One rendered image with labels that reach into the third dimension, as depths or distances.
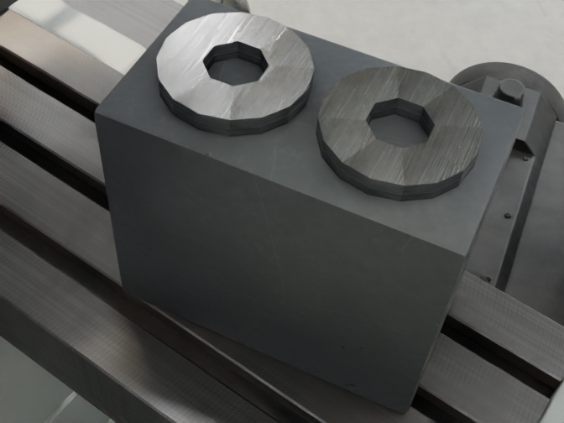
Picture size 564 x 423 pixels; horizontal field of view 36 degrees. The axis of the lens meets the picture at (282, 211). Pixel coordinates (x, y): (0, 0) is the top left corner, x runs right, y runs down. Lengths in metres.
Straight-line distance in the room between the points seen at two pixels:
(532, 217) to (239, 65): 0.75
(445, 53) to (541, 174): 1.06
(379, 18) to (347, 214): 1.92
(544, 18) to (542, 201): 1.29
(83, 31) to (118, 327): 0.46
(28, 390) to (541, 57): 1.63
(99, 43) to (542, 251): 0.62
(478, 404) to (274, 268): 0.18
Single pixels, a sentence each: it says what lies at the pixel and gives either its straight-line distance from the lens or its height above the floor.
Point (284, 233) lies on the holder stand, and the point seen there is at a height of 1.08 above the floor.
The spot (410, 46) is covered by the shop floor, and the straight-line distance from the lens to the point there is 2.29.
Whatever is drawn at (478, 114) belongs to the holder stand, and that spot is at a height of 1.12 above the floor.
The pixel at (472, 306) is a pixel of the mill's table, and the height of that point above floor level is 0.93.
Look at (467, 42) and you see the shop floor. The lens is 2.34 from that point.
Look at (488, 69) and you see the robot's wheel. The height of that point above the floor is 0.59.
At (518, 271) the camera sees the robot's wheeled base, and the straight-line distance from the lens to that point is 1.15.
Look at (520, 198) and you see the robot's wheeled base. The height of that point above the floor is 0.59.
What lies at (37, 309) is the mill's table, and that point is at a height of 0.93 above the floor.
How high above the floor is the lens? 1.47
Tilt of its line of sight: 52 degrees down
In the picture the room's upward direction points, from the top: 5 degrees clockwise
